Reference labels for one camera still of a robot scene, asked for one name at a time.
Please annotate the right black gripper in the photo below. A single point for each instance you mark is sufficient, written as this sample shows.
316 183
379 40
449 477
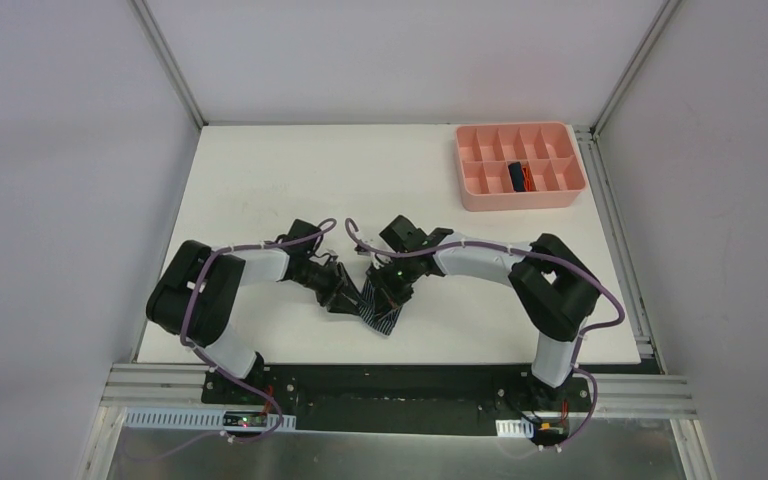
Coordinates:
391 291

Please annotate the pink divided organizer tray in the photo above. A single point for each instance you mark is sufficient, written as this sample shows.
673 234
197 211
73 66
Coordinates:
483 152

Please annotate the white cable duct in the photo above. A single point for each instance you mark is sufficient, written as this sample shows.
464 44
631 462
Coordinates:
236 421
514 428

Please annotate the striped blue underwear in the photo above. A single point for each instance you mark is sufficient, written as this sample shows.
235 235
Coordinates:
376 313

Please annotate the left white cable duct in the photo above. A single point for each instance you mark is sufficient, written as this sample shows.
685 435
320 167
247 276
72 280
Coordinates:
236 421

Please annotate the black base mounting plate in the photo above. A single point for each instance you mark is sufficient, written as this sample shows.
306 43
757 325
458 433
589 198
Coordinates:
449 400

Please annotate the navy orange underwear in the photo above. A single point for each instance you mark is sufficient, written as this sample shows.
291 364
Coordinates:
520 177

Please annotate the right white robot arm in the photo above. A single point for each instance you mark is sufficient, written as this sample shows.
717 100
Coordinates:
554 287

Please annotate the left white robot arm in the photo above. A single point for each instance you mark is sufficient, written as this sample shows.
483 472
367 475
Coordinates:
195 296

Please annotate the aluminium frame rail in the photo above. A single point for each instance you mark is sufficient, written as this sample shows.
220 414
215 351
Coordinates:
619 395

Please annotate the right white cable duct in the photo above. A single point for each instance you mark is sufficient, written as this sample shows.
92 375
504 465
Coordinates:
514 428

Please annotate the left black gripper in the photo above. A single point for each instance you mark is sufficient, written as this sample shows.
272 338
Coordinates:
335 287

